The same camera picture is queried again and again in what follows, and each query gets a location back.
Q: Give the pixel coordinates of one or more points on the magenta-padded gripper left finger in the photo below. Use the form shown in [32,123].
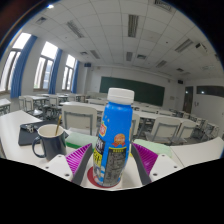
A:
[61,166]

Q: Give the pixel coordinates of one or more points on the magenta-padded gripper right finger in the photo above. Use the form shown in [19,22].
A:
[163,165]

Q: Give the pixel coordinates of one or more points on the blue drink bottle white cap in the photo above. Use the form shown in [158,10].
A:
[115,133]

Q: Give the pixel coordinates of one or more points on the dark blue mug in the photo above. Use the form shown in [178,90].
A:
[53,146]

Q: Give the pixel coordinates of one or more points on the thin wooden stick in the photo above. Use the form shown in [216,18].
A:
[58,124]

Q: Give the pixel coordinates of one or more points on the black mat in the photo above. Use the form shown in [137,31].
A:
[25,138]

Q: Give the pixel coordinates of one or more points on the group of classroom chairs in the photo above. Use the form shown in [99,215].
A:
[80,120]

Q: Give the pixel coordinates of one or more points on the bunch of keys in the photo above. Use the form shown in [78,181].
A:
[29,128]

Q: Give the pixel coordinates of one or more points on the group of classroom desks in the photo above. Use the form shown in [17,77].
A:
[93,107]

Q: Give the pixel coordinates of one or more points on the dark door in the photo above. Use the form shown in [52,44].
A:
[188,100]

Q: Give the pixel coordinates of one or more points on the green chalkboard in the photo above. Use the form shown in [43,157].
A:
[150,91]

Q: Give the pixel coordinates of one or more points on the dark transom window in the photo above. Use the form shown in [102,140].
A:
[210,91]

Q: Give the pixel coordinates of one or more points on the group of tall windows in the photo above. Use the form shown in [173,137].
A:
[43,71]

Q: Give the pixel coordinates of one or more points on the group of blue curtains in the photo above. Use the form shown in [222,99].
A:
[20,70]

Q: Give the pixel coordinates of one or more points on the group of ceiling lights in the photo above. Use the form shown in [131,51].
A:
[132,25]

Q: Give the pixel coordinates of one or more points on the black wall speaker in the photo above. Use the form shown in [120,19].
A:
[87,65]
[180,81]

